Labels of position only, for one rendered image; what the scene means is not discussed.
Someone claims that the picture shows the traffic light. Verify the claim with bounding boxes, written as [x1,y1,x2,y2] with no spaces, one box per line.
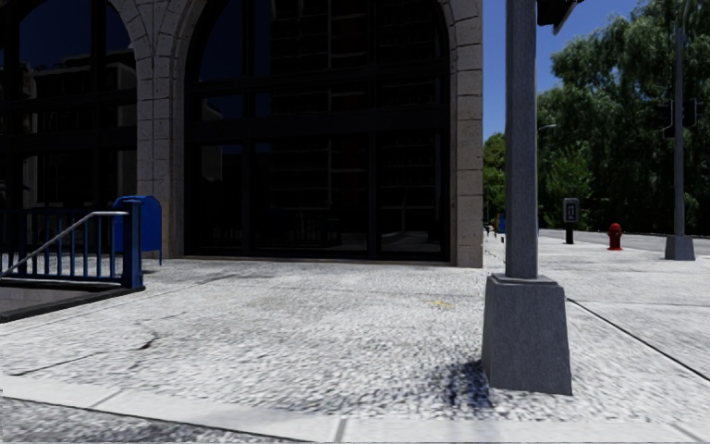
[655,0,704,262]
[481,0,585,397]

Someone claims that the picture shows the blue letter box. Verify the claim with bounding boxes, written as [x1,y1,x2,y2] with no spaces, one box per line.
[112,195,164,266]

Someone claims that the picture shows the dark stairway railing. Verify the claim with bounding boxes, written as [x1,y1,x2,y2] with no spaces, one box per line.
[0,200,146,292]

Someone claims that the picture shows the pale stone arched building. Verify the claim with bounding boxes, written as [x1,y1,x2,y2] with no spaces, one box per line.
[0,0,484,269]

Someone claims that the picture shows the trees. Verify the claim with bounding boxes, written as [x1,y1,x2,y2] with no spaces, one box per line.
[482,0,710,235]

